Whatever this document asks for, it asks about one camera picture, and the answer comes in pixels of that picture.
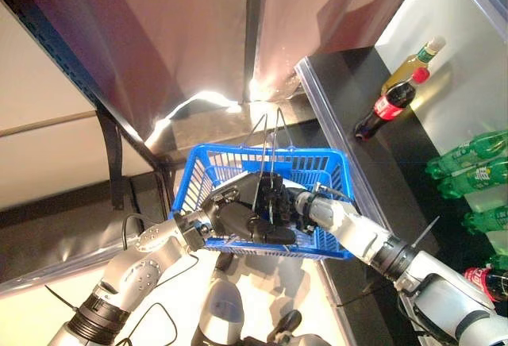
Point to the white panel black frame stand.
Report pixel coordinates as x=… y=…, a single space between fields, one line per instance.
x=39 y=155

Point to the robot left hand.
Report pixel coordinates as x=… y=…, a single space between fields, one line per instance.
x=238 y=219

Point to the silver robot left leg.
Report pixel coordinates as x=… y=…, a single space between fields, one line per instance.
x=222 y=314

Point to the yellow tea bottle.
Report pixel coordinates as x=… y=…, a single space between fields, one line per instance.
x=412 y=66

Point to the thin grey antenna rod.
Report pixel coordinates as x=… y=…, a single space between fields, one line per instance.
x=425 y=231
x=59 y=297

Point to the Coca-Cola bottle red cap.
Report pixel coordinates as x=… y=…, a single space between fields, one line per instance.
x=387 y=108
x=482 y=282

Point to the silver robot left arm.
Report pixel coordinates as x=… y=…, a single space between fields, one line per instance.
x=131 y=270

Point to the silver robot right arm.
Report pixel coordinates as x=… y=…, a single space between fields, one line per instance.
x=357 y=231

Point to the blue plastic shopping basket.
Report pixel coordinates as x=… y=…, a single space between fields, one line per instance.
x=198 y=175

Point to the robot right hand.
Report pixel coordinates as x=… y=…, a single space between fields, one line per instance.
x=283 y=203

